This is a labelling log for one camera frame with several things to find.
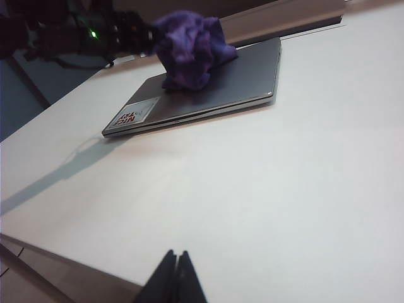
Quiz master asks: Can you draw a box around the silver closed laptop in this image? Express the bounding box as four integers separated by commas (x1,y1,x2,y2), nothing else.
101,37,283,139

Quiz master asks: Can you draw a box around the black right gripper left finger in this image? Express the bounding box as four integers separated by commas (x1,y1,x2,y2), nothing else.
134,249,179,303

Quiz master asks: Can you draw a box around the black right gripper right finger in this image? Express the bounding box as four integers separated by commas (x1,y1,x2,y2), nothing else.
177,250,208,303

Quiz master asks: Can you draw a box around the white sticker with red letters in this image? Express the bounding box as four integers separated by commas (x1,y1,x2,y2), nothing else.
105,97,160,133

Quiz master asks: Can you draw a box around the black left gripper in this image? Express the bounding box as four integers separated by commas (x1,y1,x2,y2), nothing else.
107,9,161,56

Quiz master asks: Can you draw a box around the purple microfibre rag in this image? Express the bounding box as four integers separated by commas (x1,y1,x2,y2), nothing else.
151,9,239,92

